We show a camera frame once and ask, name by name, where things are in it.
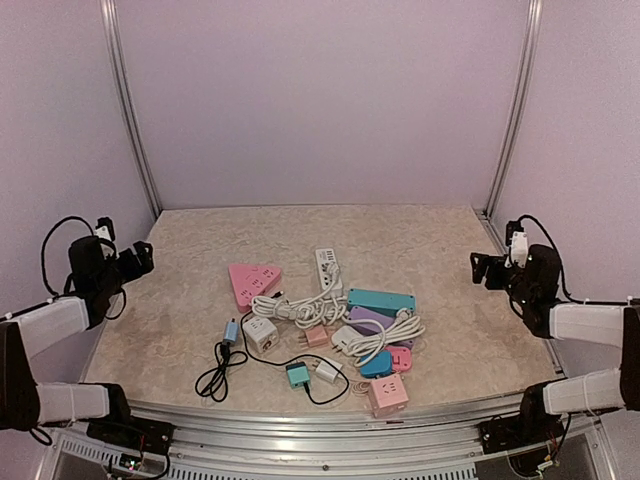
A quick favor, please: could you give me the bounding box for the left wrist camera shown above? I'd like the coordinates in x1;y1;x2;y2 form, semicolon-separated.
94;217;115;242

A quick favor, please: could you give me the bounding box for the pink charger plug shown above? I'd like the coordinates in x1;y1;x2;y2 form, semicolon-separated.
298;325;329;348

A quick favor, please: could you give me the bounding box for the purple power strip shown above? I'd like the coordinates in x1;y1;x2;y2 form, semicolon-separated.
348;306;395;336

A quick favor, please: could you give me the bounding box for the white cube socket adapter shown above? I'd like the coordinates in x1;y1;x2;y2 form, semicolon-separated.
243;317;280;353

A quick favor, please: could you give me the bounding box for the white power cord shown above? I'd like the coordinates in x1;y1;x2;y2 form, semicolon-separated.
249;262;349;331
329;307;426;357

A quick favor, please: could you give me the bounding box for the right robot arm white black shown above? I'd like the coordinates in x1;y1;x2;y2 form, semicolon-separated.
470;214;639;444

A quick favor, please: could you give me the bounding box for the aluminium frame post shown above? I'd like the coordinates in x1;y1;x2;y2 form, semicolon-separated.
483;0;544;221
100;0;163;220

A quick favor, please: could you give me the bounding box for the blue plug adapter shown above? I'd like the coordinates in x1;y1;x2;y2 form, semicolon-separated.
359;350;393;379

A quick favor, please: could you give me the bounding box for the light blue charger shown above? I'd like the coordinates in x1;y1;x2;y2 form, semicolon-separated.
222;319;239;346

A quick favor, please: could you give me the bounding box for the white usb charger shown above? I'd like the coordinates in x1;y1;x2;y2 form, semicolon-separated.
314;360;343;384

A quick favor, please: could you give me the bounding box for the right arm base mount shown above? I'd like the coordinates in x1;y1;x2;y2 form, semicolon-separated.
477;415;565;455

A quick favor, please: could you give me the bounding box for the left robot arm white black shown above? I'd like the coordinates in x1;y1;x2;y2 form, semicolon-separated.
1;217;154;445

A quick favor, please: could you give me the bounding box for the pink cube socket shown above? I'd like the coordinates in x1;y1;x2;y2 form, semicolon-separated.
368;373;409;418

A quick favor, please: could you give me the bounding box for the right aluminium frame post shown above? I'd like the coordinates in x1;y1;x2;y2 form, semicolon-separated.
483;0;544;221

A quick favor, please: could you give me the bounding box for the black usb cable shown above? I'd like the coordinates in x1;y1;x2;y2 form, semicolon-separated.
239;290;351;407
194;339;250;401

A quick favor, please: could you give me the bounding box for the left aluminium frame post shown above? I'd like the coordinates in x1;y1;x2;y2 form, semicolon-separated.
100;0;163;220

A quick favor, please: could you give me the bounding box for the teal usb charger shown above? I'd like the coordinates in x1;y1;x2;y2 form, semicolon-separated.
285;362;310;389

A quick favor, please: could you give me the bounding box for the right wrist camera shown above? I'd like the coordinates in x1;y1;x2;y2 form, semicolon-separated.
505;220;529;268

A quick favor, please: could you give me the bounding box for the white power strip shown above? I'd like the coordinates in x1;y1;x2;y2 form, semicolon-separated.
315;248;343;298

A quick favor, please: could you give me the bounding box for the pink triangular socket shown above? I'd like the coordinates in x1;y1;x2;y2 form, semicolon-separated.
228;264;282;314

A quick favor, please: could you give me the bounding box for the front aluminium rail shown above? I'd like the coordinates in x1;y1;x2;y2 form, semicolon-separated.
49;392;601;480

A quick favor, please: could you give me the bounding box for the teal power strip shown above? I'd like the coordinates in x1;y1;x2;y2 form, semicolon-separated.
346;288;416;316

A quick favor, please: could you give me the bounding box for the pink socket adapter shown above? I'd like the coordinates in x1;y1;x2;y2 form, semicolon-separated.
385;345;412;373

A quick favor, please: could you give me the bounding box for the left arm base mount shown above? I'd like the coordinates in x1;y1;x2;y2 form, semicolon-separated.
86;411;175;455

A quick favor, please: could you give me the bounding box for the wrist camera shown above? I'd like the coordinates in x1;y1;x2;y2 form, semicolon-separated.
94;217;115;242
505;220;529;268

